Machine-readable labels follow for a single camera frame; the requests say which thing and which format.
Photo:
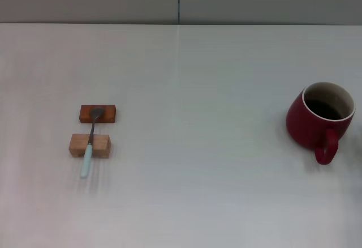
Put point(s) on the red ceramic mug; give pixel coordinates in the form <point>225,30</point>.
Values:
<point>299,126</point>

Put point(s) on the dark reddish wooden block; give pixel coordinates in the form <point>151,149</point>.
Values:
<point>108,115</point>

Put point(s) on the light wooden block with notch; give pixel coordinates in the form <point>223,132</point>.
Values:
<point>77,144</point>

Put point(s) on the dark coffee liquid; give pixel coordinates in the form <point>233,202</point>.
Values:
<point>325,110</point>

